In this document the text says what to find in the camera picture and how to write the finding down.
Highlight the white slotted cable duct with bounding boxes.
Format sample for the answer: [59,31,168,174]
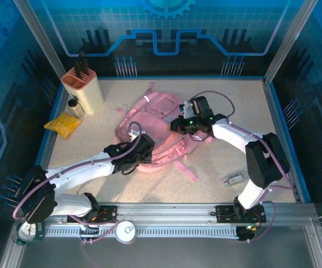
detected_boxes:
[45,225,239,238]

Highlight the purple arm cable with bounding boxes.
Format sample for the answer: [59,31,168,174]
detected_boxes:
[190,90,295,243]
[12,121,143,245]

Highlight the cream knife block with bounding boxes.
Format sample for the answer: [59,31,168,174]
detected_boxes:
[60,68,105,115]

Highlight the pink student backpack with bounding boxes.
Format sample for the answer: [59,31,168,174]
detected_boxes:
[114,82,214,184]

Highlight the aluminium front beam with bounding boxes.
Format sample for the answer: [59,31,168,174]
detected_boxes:
[18,203,318,227]

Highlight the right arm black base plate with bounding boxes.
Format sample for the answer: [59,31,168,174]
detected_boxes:
[215,204,267,224]

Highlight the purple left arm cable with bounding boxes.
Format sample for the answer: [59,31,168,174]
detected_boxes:
[12,121,143,245]

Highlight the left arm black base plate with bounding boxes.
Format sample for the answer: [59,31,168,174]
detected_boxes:
[67,205,119,224]

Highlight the round dial gauge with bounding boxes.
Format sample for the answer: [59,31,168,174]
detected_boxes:
[15,222,46,246]

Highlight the black knife handle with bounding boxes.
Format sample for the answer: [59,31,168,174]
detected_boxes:
[75,50,88,78]

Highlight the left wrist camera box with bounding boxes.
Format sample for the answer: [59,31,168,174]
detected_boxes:
[129,130,155,155]

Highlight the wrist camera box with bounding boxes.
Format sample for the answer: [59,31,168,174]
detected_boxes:
[129,130,155,155]
[181,95,214,118]

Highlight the aluminium frame post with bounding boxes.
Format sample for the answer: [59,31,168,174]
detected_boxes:
[263,0,318,84]
[12,0,67,82]

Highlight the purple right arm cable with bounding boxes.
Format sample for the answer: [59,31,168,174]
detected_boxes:
[190,90,295,243]

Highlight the small bottle with black cap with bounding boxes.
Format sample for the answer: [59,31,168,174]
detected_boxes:
[67,98,84,117]

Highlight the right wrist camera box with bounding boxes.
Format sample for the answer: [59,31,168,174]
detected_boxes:
[181,95,214,118]

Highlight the grey item in clear packet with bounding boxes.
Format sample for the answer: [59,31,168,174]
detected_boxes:
[222,173,246,186]

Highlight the yellow snack bag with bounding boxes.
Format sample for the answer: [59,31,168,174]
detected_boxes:
[43,111,83,139]

